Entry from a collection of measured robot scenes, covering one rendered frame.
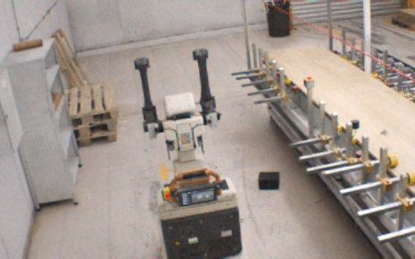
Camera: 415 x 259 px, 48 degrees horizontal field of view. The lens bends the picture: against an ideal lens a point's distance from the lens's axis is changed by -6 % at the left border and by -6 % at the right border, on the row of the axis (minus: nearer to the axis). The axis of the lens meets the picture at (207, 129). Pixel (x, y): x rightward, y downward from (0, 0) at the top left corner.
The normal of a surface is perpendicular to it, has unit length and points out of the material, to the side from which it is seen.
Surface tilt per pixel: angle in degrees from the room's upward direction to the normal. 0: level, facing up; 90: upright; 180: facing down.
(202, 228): 90
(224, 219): 90
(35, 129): 90
